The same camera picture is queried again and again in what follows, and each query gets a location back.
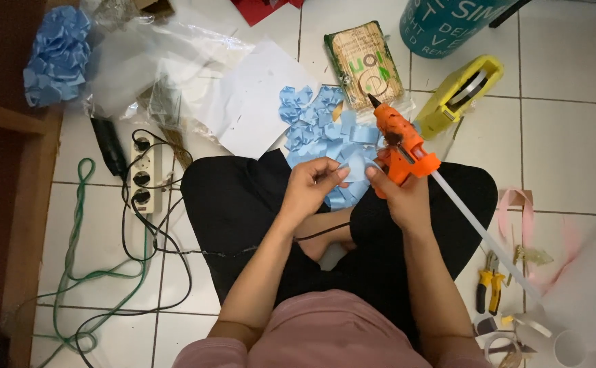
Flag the person's left hand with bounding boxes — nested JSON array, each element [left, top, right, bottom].
[[278, 157, 351, 223]]

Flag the person's right hand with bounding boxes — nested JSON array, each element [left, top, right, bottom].
[[366, 165, 432, 234]]

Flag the blue ribbon piece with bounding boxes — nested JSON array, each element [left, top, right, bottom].
[[337, 152, 382, 185]]

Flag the orange hot glue gun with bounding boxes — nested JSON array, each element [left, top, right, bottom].
[[367, 93, 442, 200]]

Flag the person's foot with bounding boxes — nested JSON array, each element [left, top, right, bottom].
[[295, 207, 358, 262]]

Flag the person's black trousers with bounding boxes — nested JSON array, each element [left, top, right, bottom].
[[180, 149, 498, 353]]

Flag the pile of blue ribbon petals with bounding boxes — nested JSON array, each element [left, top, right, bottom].
[[278, 85, 387, 210]]

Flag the translucent white glue stick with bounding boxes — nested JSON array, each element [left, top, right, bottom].
[[430, 170, 542, 303]]

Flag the white paper sheet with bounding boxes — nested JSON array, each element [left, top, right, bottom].
[[195, 39, 323, 160]]

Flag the yellow tape dispenser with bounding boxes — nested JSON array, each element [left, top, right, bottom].
[[413, 54, 505, 141]]

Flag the pink ribbon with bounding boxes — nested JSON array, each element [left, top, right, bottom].
[[497, 188, 583, 289]]

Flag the person's pink shirt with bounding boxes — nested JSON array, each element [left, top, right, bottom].
[[172, 289, 493, 368]]

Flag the small gold trinket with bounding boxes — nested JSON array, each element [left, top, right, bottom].
[[507, 244, 555, 287]]

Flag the pack of wooden sticks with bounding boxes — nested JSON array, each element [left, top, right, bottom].
[[323, 20, 406, 111]]

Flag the dried straw bundle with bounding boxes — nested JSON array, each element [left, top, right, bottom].
[[137, 84, 195, 172]]

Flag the white power strip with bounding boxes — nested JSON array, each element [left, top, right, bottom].
[[129, 134, 165, 216]]

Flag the white tape roll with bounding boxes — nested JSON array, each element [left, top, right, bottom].
[[483, 331, 524, 368]]

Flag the teal cylindrical bin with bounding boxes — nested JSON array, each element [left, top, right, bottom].
[[399, 0, 520, 60]]

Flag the red paper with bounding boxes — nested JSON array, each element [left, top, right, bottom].
[[230, 0, 305, 28]]

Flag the black power adapter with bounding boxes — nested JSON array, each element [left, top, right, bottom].
[[89, 117, 129, 180]]

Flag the clear plastic bag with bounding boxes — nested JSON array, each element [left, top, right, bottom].
[[79, 0, 256, 145]]

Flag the white paper roll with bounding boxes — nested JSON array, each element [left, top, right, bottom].
[[512, 232, 596, 368]]

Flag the cardboard box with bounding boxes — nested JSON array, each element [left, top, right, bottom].
[[133, 0, 176, 17]]

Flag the blue ribbon flower bunch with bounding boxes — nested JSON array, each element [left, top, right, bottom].
[[23, 5, 93, 108]]

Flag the brown wooden furniture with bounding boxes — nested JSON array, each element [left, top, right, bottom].
[[0, 0, 81, 368]]

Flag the yellow handled pliers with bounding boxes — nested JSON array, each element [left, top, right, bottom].
[[475, 250, 506, 317]]

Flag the black power cable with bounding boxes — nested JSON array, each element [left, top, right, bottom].
[[74, 128, 352, 368]]

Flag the green cable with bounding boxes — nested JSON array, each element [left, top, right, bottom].
[[31, 158, 151, 368]]

